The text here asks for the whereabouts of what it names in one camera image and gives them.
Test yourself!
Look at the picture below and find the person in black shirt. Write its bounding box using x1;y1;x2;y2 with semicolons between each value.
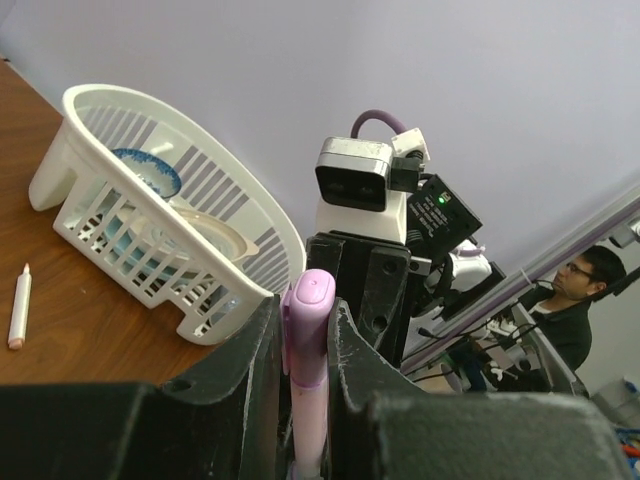
519;245;626;370

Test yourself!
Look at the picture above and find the pink highlighter pen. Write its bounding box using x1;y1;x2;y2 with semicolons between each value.
291;379;329;479

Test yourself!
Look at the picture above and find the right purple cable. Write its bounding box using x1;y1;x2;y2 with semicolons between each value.
351;109;407;138

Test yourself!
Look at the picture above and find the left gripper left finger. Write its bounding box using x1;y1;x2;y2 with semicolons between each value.
1;297;285;479

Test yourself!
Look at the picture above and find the white plastic dish rack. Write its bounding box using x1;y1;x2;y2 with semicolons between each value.
28;84;306;345

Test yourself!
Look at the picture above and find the beige plate in rack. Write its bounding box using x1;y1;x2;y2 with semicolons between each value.
174;207;260;264

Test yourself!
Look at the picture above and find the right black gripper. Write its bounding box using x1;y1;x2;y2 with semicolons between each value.
306;232;411;365

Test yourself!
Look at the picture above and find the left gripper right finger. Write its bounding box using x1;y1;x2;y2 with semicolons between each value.
327;300;633;479

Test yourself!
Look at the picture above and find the light blue plate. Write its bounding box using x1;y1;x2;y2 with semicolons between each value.
104;208;189;281

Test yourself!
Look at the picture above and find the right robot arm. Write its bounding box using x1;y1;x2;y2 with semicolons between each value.
307;174;505;366

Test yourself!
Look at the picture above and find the blue white bowl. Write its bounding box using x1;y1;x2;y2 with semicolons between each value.
111;148;182;200

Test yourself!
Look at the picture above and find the white pen peach tip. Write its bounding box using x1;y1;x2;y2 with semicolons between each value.
7;263;32;350

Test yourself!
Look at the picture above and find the pink highlighter cap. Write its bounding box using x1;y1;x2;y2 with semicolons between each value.
280;269;336;389

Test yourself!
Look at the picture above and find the aluminium frame rail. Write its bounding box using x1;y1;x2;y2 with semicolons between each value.
401;185;639;374

